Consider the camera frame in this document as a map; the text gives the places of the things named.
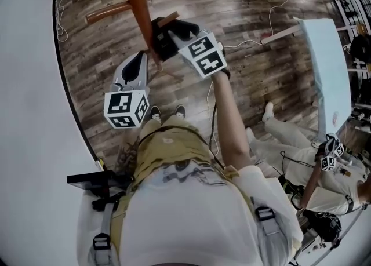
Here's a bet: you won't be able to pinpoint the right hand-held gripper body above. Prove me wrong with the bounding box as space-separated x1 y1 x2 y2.
178 29 228 79

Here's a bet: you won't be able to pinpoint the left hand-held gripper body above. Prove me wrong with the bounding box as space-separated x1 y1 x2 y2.
103 83 151 130

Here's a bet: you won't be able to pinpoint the black cloth item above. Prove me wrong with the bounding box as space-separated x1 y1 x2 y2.
150 17 180 63

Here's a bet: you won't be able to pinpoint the brown wooden stand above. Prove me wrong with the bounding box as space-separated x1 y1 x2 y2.
85 0 186 80

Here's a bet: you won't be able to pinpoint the person's right forearm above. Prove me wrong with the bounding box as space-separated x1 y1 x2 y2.
209 70 252 173

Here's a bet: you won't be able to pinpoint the person's left forearm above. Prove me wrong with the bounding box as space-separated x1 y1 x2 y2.
115 126 142 173

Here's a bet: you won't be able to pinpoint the person's left shoe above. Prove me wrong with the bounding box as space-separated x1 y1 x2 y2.
148 105 162 125

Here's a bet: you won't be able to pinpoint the person's shoe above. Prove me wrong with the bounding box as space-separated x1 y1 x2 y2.
174 104 187 121
148 105 162 125

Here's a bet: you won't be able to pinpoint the person's right shoe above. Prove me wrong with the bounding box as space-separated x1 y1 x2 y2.
174 104 187 121

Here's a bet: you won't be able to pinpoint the person's khaki trousers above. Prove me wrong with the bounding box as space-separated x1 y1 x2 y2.
134 115 217 179

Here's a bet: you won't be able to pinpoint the black waist-mounted device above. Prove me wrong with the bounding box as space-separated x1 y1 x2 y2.
66 170 136 212

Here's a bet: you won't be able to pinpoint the pale blue table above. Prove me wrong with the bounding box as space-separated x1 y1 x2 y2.
292 16 352 136

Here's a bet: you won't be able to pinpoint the person's white printed t-shirt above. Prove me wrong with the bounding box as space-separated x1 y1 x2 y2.
76 162 304 266

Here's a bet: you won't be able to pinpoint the black backpack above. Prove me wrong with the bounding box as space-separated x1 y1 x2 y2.
301 209 343 243

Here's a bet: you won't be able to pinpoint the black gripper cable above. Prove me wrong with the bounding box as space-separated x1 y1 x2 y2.
206 80 226 170

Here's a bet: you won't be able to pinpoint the white floor cable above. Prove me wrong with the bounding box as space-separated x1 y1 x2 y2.
224 0 291 50
53 0 70 43

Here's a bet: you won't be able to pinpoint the grey harness strap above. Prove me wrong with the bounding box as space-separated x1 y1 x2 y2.
251 197 284 238
92 200 117 266

